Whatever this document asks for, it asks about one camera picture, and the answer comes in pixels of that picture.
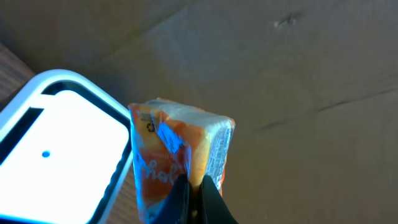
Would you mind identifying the white barcode scanner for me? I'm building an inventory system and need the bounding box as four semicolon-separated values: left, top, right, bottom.
1;69;133;223

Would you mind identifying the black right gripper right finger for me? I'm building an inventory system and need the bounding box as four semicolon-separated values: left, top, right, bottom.
199;175;238;224

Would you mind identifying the small orange box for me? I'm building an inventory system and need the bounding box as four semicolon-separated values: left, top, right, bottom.
129;98;235;223

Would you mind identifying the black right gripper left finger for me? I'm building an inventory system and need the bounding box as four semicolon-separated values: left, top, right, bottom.
150;174;190;224

